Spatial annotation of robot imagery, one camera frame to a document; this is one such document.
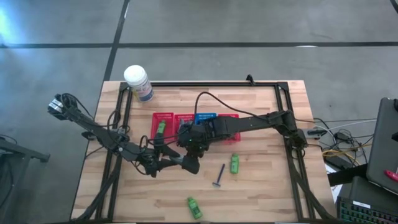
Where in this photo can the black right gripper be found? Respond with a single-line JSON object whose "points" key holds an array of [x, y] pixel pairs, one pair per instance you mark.
{"points": [[192, 137]]}

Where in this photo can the dark blue razor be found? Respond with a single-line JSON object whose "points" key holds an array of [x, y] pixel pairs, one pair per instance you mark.
{"points": [[219, 175]]}

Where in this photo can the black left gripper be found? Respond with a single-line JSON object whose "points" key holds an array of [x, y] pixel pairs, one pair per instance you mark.
{"points": [[150, 163]]}

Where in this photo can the black cloth strip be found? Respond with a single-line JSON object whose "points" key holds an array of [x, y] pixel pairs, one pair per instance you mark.
{"points": [[348, 174]]}

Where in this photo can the green travel bottle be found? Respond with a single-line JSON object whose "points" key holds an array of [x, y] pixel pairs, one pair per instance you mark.
{"points": [[194, 208], [161, 128], [234, 163]]}

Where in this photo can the black aluminium frame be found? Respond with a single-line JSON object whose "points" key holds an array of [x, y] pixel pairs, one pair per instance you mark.
{"points": [[202, 84]]}

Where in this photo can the black frame clip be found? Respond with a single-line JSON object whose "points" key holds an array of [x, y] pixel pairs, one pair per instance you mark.
{"points": [[249, 79]]}

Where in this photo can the white disinfecting wipes canister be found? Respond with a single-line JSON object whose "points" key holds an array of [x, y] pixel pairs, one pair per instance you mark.
{"points": [[138, 82]]}

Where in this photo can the black backlit keyboard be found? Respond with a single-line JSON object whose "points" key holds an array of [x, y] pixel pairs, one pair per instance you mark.
{"points": [[363, 214]]}

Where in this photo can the grey laptop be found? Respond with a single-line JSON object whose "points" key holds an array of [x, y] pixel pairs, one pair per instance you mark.
{"points": [[384, 143]]}

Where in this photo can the black power brick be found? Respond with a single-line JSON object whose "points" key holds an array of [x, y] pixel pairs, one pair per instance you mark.
{"points": [[335, 161]]}

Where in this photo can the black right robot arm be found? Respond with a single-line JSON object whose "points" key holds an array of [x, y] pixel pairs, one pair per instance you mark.
{"points": [[248, 123]]}

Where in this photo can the black side desk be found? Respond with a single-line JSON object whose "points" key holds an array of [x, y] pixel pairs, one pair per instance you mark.
{"points": [[18, 152]]}

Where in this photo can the blue plastic basket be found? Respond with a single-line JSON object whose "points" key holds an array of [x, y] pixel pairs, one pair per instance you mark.
{"points": [[205, 116]]}

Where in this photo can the black box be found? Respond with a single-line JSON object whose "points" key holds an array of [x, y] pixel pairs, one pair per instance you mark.
{"points": [[370, 193]]}

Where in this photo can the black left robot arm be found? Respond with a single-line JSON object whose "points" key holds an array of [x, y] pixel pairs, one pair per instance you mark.
{"points": [[99, 133]]}

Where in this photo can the red marker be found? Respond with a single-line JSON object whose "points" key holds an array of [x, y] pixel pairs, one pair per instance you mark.
{"points": [[391, 175]]}

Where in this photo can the red plastic basket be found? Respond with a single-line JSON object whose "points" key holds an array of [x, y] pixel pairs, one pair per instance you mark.
{"points": [[180, 121], [228, 115], [169, 119]]}

